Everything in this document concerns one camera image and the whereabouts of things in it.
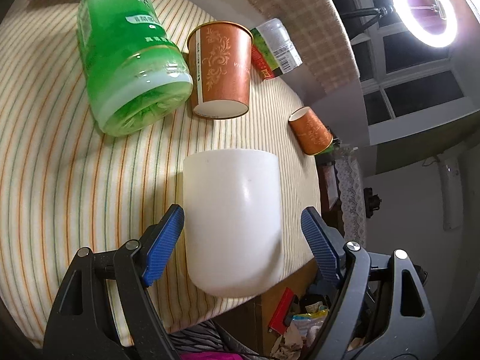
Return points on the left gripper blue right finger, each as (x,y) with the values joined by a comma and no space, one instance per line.
(380,309)

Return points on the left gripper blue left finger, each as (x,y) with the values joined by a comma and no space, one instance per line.
(81,323)

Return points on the white ceramic cup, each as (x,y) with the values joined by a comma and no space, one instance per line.
(233,221)

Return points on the pink sleeve forearm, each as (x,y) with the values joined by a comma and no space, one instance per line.
(210,356)

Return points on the small orange paper cup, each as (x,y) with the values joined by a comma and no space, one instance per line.
(312,135)

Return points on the large orange paper cup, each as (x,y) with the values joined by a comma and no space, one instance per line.
(219,59)

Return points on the red packet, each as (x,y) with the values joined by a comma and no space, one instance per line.
(283,314)

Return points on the white lace cloth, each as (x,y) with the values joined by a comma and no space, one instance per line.
(351,194)

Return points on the green tea bottle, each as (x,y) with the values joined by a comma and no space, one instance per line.
(135,75)

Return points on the white green labelled jar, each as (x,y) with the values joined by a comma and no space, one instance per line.
(273,54)

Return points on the plaid beige sill cloth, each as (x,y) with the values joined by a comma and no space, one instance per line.
(319,36)

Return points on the ring light on tripod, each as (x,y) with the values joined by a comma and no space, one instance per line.
(432,22)

